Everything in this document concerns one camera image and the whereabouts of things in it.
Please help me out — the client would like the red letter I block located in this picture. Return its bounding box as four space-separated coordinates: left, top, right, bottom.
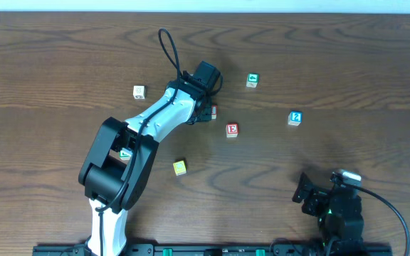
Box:
211 105 218 119

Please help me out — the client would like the red letter E block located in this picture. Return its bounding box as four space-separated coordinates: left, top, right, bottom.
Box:
226 123 239 138

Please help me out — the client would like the blue number 2 block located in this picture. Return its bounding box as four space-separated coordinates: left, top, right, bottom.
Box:
288 111 303 126

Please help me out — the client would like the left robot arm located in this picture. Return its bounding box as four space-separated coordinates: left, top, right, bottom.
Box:
78 73 223 255

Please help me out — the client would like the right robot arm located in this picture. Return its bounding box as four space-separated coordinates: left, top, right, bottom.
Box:
293 169 368 256

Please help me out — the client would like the green number 4 block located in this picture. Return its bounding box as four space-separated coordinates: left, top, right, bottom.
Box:
246 73 259 87

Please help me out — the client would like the yellow wooden block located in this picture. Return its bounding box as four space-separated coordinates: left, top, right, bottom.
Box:
173 160 187 176

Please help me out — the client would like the plain wooden owl block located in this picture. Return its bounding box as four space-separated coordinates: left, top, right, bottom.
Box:
133 85 146 100

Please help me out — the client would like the green letter R block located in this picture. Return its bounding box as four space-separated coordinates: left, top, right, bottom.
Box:
119 148 133 161

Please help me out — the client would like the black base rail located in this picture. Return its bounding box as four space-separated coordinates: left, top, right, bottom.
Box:
32 242 393 256

